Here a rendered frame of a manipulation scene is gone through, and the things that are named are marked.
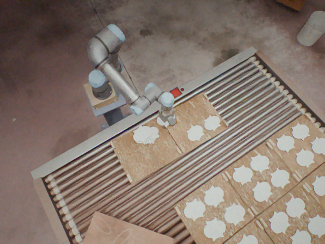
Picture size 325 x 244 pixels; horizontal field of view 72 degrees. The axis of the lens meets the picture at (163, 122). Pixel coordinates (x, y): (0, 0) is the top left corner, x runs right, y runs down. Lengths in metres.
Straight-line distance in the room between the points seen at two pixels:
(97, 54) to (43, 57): 2.32
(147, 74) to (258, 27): 1.84
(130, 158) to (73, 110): 1.50
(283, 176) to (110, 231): 1.20
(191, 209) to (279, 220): 0.57
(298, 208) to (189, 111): 0.99
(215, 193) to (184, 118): 0.58
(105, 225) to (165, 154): 0.59
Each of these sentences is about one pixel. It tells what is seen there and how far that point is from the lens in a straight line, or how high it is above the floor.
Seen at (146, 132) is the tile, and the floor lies 1.01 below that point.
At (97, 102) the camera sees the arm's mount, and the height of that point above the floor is 0.95.
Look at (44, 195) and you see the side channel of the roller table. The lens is 1.75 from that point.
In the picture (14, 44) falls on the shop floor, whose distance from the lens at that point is 3.90.
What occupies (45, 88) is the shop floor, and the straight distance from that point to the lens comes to 3.27.
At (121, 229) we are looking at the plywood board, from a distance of 1.50.
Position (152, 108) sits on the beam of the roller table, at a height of 0.91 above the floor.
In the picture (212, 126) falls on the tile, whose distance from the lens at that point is 1.74.
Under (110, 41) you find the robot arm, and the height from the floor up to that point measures 1.57.
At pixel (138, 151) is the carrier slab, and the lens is 1.65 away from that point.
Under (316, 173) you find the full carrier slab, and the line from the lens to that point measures 1.96.
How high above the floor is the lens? 2.52
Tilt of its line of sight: 67 degrees down
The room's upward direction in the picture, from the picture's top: 3 degrees clockwise
